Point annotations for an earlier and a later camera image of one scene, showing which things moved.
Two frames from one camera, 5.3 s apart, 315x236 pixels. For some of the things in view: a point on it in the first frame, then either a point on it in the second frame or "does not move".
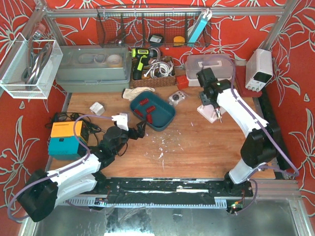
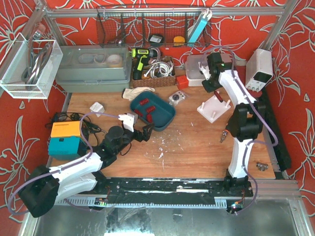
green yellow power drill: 140,57 does not move
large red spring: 141,103 does not move
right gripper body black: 210,102 to 207,86
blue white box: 202,21 does not move
